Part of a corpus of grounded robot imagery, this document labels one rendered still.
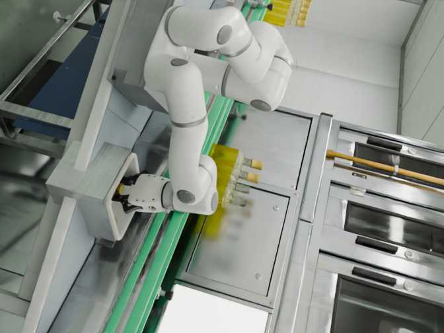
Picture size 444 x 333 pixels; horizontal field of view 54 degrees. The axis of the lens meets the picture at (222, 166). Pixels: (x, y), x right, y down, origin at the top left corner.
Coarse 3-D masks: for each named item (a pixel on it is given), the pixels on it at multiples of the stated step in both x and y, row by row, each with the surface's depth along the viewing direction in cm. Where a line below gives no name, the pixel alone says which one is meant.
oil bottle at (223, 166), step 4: (216, 160) 154; (220, 160) 154; (224, 160) 154; (216, 164) 153; (220, 164) 153; (224, 164) 153; (228, 164) 153; (232, 164) 153; (236, 164) 153; (220, 168) 151; (224, 168) 152; (228, 168) 152; (232, 168) 152; (236, 168) 152; (240, 168) 153; (224, 172) 151; (228, 172) 151; (232, 172) 151; (236, 172) 151; (240, 172) 153; (236, 176) 152
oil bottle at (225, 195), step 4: (216, 184) 147; (216, 188) 146; (220, 188) 146; (224, 188) 146; (228, 188) 146; (220, 192) 145; (224, 192) 145; (228, 192) 145; (232, 192) 146; (220, 196) 144; (224, 196) 144; (228, 196) 144; (232, 196) 146; (220, 200) 144; (224, 200) 144; (228, 200) 144; (220, 204) 146; (224, 204) 145; (228, 204) 145
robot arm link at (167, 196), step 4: (168, 184) 113; (168, 188) 112; (164, 192) 112; (168, 192) 111; (172, 192) 111; (164, 196) 111; (168, 196) 111; (164, 200) 112; (168, 200) 111; (164, 204) 112; (168, 204) 112; (168, 208) 112; (172, 208) 112; (168, 212) 112
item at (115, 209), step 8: (128, 160) 112; (136, 160) 117; (128, 168) 120; (136, 168) 120; (120, 176) 109; (128, 176) 124; (112, 184) 108; (112, 192) 106; (128, 192) 130; (104, 200) 107; (112, 208) 127; (120, 208) 127; (112, 216) 110; (120, 216) 126; (128, 216) 126; (112, 224) 113; (120, 224) 124; (128, 224) 125; (120, 232) 123
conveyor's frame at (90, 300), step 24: (216, 0) 192; (240, 0) 193; (168, 120) 146; (144, 144) 139; (168, 144) 140; (144, 168) 133; (144, 216) 134; (120, 240) 129; (96, 264) 124; (120, 264) 124; (72, 288) 119; (96, 288) 119; (120, 288) 121; (72, 312) 115; (96, 312) 116
